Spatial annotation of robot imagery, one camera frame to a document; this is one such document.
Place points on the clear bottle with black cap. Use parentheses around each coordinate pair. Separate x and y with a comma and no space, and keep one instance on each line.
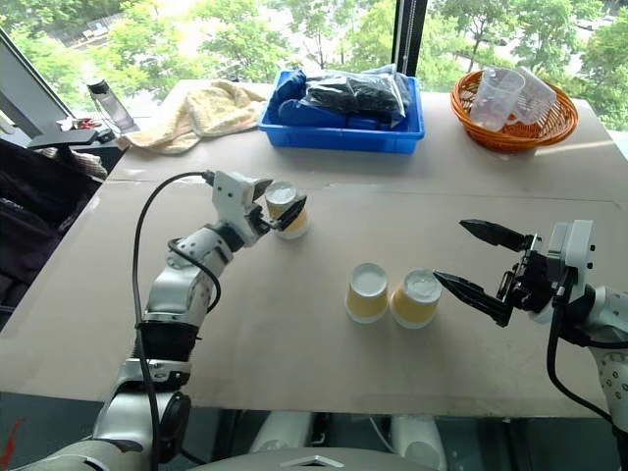
(114,109)

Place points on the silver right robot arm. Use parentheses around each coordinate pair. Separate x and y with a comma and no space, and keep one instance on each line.
(611,319)

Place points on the bag of blue items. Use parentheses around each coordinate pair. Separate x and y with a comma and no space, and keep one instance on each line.
(294,112)

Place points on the yellow white paper cup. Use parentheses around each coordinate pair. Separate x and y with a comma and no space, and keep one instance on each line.
(367,297)
(414,301)
(294,223)

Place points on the dark bag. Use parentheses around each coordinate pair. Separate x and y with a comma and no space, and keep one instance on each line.
(34,216)

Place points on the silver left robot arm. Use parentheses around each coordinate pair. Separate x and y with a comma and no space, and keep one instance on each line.
(172,294)

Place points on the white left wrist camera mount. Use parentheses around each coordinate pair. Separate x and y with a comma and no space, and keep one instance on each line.
(230,196)

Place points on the grey robot torso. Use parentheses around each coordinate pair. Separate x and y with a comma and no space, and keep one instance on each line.
(304,461)

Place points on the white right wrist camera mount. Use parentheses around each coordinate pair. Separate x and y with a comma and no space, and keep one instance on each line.
(581,240)

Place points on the small red object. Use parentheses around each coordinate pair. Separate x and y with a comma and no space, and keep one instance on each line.
(84,123)

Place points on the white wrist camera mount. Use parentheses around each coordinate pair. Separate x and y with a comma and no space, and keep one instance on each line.
(230,196)
(581,240)

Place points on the clear plastic measuring cup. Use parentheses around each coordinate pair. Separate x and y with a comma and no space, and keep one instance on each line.
(539,100)
(495,100)

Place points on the black side shelf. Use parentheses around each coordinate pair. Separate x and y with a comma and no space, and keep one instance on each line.
(68,138)

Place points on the cream yellow towel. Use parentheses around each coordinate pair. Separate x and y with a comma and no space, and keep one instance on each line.
(201,115)

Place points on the blue plastic bin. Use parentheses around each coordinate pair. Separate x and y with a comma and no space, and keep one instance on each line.
(343,140)

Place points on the white robot leg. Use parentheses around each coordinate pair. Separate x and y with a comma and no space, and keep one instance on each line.
(282,433)
(417,441)

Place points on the black window pillar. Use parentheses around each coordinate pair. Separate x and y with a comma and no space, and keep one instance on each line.
(411,34)

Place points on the orange wicker basket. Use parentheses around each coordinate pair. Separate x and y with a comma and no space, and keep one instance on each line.
(520,140)

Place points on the bag of black items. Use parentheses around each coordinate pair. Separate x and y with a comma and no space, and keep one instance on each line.
(363,95)

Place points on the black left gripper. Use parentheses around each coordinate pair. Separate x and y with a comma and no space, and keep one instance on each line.
(259,218)

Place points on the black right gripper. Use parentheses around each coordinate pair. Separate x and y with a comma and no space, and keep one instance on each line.
(532,284)

